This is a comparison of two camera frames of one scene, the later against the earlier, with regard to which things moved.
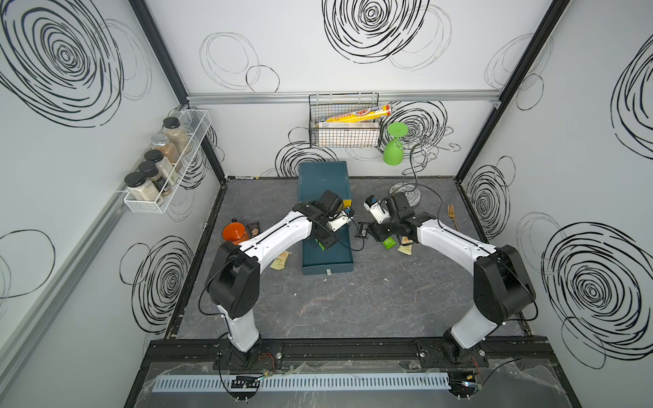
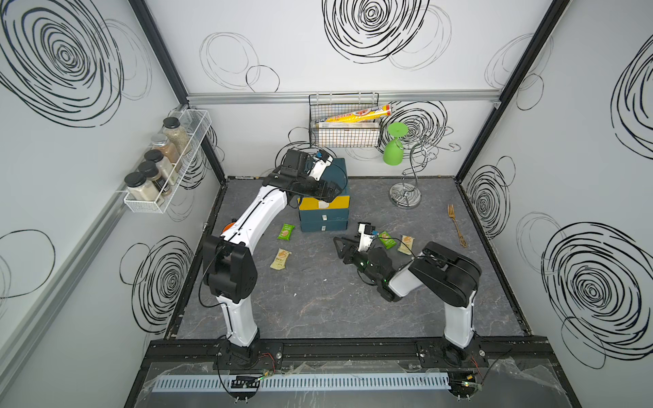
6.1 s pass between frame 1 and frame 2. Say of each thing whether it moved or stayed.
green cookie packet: stayed
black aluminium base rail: stayed
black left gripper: moved
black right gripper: moved
